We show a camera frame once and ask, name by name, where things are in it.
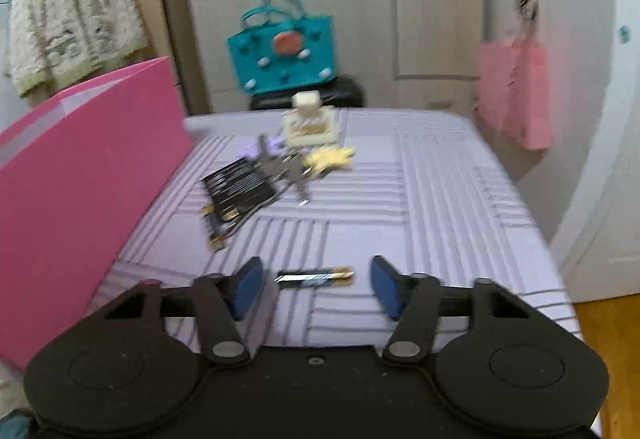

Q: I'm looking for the black gold cylindrical battery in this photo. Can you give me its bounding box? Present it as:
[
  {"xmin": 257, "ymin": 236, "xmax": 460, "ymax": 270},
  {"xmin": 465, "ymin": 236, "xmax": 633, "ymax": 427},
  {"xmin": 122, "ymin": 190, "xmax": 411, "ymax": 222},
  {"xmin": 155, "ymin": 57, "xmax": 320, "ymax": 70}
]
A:
[
  {"xmin": 200, "ymin": 201, "xmax": 238, "ymax": 222},
  {"xmin": 276, "ymin": 266, "xmax": 356, "ymax": 291},
  {"xmin": 207, "ymin": 219, "xmax": 237, "ymax": 251}
]

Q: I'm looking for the pink tote bag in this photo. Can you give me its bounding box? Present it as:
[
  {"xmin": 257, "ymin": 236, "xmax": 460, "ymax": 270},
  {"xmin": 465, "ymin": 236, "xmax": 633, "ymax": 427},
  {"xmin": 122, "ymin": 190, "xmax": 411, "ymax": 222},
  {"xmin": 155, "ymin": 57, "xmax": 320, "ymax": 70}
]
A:
[{"xmin": 475, "ymin": 31, "xmax": 553, "ymax": 150}]

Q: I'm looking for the pink cardboard box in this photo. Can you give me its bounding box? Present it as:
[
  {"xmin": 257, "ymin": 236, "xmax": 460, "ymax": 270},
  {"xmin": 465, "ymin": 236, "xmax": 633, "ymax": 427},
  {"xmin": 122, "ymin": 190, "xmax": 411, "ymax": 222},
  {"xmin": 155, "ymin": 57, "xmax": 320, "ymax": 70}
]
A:
[{"xmin": 0, "ymin": 56, "xmax": 193, "ymax": 372}]

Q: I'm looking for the black suitcase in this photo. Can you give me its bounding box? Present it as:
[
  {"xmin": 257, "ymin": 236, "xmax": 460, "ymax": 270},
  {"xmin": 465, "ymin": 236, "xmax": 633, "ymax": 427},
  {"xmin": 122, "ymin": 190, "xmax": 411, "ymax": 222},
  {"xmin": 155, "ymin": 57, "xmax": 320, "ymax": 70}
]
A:
[{"xmin": 250, "ymin": 75, "xmax": 366, "ymax": 112}]

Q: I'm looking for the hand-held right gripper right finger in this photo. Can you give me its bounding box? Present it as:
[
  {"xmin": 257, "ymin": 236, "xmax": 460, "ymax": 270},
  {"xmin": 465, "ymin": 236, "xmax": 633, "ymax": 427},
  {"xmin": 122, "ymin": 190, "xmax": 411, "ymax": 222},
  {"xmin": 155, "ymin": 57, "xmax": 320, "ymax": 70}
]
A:
[{"xmin": 370, "ymin": 255, "xmax": 551, "ymax": 365}]

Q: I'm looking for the yellow key charm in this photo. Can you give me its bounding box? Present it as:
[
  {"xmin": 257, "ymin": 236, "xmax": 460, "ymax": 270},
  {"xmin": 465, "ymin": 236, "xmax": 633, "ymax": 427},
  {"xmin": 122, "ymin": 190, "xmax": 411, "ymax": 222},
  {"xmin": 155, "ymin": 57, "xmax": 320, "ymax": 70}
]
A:
[{"xmin": 304, "ymin": 145, "xmax": 357, "ymax": 176}]

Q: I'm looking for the bunch of silver keys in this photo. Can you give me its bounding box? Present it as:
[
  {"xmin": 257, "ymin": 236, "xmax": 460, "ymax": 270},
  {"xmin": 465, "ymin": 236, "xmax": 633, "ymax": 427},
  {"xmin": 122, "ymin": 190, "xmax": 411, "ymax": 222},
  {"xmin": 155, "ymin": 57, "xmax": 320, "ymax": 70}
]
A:
[{"xmin": 257, "ymin": 135, "xmax": 313, "ymax": 207}]

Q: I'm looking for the black phone battery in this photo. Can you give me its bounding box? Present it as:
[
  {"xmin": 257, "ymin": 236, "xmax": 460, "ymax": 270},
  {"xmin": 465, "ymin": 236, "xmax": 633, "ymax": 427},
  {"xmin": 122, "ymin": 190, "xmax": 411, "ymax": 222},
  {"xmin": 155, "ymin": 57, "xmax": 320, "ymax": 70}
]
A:
[{"xmin": 201, "ymin": 158, "xmax": 280, "ymax": 220}]

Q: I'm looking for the teal felt handbag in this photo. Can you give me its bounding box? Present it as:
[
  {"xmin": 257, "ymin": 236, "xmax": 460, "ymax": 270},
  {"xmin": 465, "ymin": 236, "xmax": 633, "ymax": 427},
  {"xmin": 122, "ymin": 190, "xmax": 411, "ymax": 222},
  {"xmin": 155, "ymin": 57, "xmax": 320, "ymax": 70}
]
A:
[{"xmin": 227, "ymin": 0, "xmax": 337, "ymax": 96}]

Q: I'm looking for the white fluffy panda cardigan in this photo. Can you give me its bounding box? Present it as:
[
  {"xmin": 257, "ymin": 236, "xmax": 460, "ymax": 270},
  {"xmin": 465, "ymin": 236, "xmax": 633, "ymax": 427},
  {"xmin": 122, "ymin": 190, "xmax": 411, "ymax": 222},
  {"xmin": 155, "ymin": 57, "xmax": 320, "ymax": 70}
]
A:
[{"xmin": 5, "ymin": 0, "xmax": 149, "ymax": 98}]

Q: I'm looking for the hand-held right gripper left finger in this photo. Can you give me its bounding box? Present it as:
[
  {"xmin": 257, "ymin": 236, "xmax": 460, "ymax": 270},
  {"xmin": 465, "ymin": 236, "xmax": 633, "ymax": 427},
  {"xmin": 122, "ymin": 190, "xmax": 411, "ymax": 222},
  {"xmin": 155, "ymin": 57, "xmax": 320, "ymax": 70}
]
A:
[{"xmin": 87, "ymin": 256, "xmax": 265, "ymax": 366}]

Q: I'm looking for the perfume bottle white cap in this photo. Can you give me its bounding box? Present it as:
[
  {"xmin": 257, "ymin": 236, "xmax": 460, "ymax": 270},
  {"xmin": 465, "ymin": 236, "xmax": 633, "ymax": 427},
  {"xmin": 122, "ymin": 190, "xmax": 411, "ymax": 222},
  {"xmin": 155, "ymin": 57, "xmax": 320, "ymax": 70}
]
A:
[{"xmin": 281, "ymin": 90, "xmax": 342, "ymax": 148}]

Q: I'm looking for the white door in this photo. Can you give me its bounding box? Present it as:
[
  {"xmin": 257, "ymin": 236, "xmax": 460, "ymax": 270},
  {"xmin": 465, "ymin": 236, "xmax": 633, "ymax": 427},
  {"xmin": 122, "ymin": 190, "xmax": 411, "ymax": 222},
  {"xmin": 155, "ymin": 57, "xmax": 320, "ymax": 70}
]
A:
[{"xmin": 550, "ymin": 0, "xmax": 640, "ymax": 305}]

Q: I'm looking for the grey wardrobe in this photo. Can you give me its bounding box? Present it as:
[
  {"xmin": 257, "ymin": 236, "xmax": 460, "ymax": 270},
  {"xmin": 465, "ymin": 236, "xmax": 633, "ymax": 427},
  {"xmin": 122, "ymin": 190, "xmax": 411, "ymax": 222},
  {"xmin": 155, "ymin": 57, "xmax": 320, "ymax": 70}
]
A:
[{"xmin": 152, "ymin": 0, "xmax": 483, "ymax": 114}]

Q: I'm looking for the purple striped tablecloth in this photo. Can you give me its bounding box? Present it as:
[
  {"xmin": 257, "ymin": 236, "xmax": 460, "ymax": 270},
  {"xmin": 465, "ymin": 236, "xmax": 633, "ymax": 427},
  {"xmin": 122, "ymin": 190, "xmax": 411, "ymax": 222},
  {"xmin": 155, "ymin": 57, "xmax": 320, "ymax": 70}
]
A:
[{"xmin": 85, "ymin": 109, "xmax": 586, "ymax": 350}]

